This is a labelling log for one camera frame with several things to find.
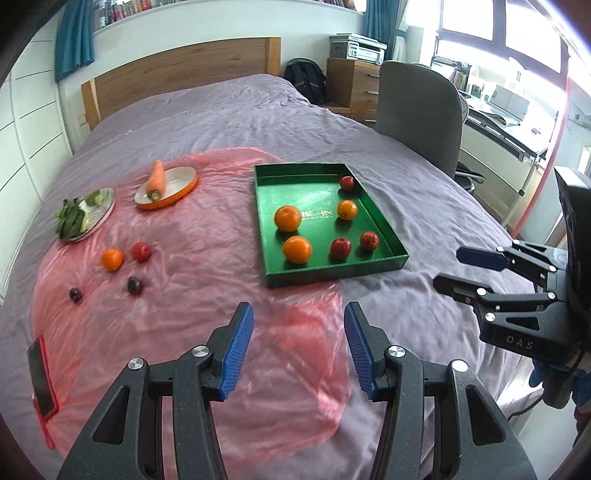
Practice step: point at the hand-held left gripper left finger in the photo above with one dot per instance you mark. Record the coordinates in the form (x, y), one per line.
(238, 350)

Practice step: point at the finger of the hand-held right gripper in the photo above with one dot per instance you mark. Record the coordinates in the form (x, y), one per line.
(455, 286)
(480, 257)

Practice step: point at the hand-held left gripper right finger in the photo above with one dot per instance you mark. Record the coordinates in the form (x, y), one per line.
(360, 350)

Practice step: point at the small red apple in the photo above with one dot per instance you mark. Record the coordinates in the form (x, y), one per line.
(141, 252)
(347, 182)
(340, 248)
(369, 240)

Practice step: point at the dark purple plum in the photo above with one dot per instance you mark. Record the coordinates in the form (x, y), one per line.
(75, 294)
(135, 285)

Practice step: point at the small yellowish orange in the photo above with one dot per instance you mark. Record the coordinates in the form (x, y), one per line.
(347, 210)

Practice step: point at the large orange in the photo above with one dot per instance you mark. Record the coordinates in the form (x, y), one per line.
(287, 218)

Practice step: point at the green tray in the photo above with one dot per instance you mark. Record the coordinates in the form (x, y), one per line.
(323, 194)

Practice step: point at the person's right hand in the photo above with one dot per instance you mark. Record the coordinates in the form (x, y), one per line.
(538, 374)

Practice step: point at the pink plastic sheet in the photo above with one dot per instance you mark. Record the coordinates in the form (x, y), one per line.
(184, 323)

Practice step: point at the white desk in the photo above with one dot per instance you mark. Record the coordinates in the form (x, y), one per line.
(489, 113)

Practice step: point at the grey office chair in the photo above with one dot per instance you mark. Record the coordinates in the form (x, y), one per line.
(415, 110)

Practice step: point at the orange rimmed plate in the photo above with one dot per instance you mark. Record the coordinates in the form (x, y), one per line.
(178, 182)

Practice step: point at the carrot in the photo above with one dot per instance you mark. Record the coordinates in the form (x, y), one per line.
(156, 180)

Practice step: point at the patterned grey plate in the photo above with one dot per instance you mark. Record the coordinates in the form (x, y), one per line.
(99, 210)

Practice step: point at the phone in red case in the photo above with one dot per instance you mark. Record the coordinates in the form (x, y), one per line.
(40, 378)

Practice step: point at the leafy green vegetable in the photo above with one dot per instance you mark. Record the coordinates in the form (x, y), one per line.
(69, 221)

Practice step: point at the wooden dresser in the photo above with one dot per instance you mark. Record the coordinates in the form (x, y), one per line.
(351, 81)

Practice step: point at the grey printer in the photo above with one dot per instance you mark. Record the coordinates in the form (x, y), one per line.
(358, 46)

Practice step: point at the black backpack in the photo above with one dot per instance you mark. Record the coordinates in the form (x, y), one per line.
(304, 78)

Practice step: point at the teal curtain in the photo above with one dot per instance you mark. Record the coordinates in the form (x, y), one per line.
(74, 41)
(381, 18)

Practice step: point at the wooden headboard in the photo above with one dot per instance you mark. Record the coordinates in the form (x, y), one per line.
(184, 74)

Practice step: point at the white wardrobe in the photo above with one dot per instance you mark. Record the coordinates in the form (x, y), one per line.
(27, 138)

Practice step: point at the row of books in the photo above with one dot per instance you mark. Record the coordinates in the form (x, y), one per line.
(120, 9)

